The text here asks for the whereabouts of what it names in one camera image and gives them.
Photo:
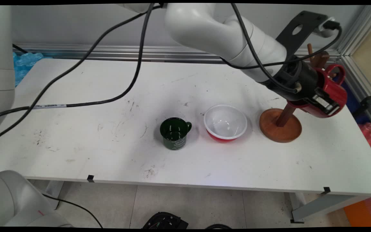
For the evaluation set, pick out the black stand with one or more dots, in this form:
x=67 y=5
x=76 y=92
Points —
x=367 y=102

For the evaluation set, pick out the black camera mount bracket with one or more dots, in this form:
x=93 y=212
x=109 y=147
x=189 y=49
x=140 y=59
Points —
x=288 y=35

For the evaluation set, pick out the grey table leg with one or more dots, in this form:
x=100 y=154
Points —
x=54 y=193
x=317 y=206

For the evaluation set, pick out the black tape mark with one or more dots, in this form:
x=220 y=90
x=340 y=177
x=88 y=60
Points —
x=327 y=190
x=90 y=178

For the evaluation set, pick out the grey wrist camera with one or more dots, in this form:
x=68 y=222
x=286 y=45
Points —
x=322 y=30

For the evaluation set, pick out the orange box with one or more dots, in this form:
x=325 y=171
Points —
x=361 y=214

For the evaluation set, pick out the dark green enamel mug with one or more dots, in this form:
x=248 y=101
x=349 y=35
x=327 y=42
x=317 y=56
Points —
x=174 y=141

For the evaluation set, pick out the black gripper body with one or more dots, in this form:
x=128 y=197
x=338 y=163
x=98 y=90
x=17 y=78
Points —
x=296 y=80

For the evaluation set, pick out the black device on floor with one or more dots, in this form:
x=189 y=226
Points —
x=164 y=221

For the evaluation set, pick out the thin black rod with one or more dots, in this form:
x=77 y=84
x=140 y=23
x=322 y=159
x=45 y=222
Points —
x=20 y=49

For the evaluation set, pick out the red plastic bag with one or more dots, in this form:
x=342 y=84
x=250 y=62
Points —
x=370 y=138

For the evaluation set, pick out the brown wooden mug tree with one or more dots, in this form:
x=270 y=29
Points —
x=280 y=130

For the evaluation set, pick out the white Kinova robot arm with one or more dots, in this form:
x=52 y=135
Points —
x=204 y=25

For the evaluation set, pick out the long aluminium frame rail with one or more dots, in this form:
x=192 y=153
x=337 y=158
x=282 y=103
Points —
x=108 y=53

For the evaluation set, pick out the beige panel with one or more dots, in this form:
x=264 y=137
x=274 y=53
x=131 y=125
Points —
x=369 y=54

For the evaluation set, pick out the red ceramic mug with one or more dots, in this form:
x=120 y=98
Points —
x=337 y=93

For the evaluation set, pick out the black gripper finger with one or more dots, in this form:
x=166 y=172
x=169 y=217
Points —
x=328 y=103

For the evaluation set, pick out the slanted aluminium frame post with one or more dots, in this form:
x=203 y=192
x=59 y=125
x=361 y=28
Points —
x=354 y=29

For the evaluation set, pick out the red bowl white inside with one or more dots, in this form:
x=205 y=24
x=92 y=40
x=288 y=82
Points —
x=225 y=122

